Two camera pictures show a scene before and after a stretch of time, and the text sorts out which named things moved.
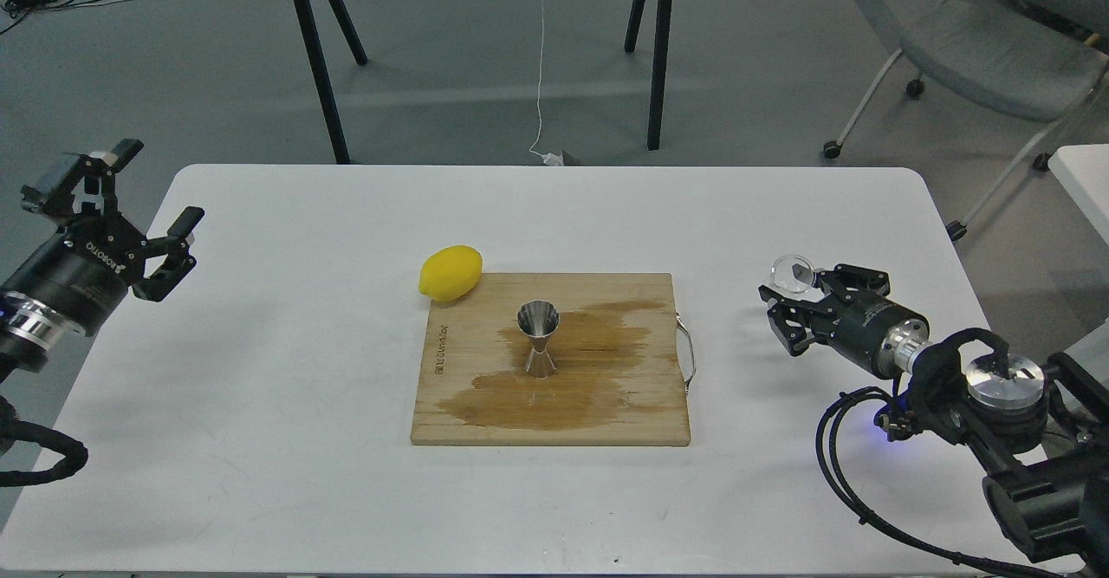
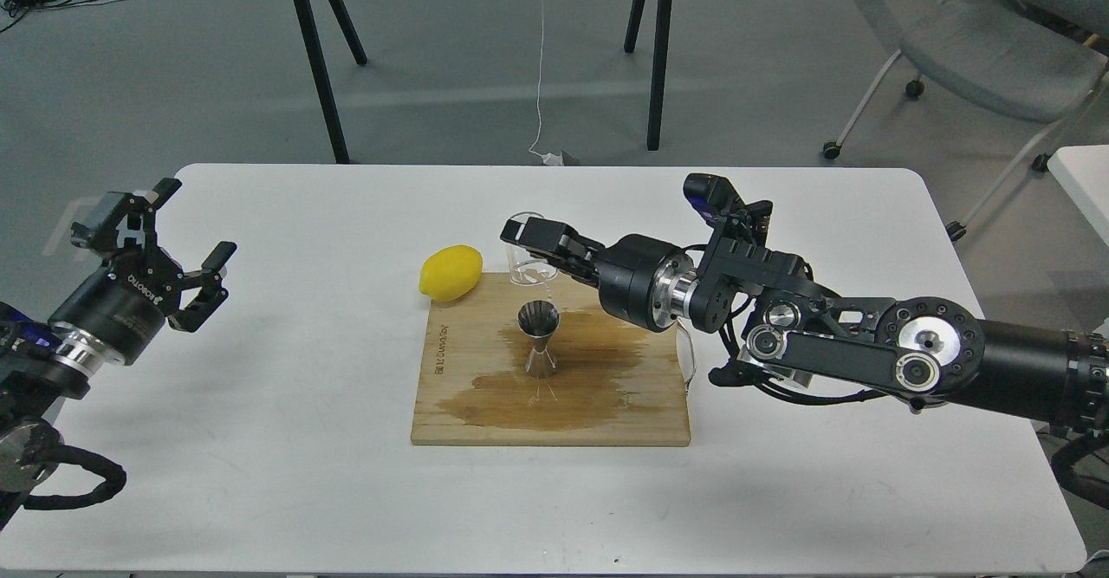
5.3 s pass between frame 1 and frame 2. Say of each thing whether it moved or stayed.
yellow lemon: stayed
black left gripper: moved
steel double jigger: stayed
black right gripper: moved
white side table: stayed
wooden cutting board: stayed
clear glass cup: moved
